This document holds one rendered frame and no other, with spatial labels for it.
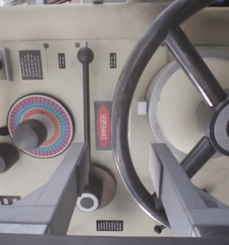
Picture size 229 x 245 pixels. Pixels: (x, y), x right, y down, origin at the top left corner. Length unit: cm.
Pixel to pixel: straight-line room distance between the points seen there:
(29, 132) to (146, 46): 30
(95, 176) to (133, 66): 36
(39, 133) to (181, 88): 31
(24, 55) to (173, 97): 36
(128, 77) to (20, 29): 36
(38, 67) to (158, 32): 34
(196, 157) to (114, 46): 30
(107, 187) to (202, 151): 31
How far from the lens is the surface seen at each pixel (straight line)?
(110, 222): 64
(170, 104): 36
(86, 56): 39
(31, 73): 50
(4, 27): 54
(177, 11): 23
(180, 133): 37
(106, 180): 52
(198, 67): 25
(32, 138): 42
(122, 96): 22
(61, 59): 47
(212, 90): 27
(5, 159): 53
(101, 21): 47
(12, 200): 67
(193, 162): 29
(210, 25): 51
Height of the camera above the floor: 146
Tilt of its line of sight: 1 degrees up
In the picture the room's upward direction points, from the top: 90 degrees counter-clockwise
